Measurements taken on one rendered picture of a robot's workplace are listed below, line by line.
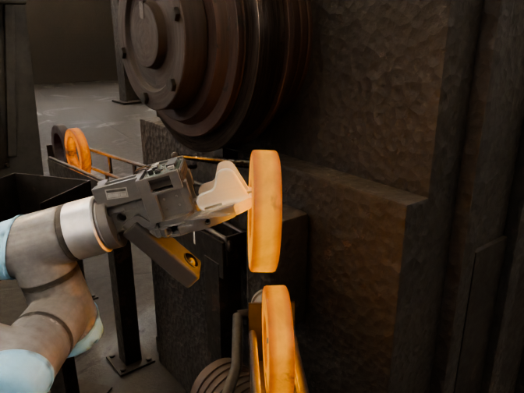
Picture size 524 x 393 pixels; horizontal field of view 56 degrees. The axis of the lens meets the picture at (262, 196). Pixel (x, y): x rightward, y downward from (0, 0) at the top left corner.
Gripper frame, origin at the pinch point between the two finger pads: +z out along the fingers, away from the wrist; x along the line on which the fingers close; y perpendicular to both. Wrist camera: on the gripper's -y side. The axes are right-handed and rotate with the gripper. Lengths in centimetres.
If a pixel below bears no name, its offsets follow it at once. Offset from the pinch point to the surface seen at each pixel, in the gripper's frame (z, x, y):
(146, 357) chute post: -59, 91, -79
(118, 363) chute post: -68, 88, -77
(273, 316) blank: -2.7, -4.1, -15.0
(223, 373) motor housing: -16.2, 15.3, -36.6
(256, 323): -6.7, 7.7, -23.1
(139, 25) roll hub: -14.8, 39.8, 25.4
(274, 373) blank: -4.3, -7.9, -20.8
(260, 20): 6.7, 25.1, 20.4
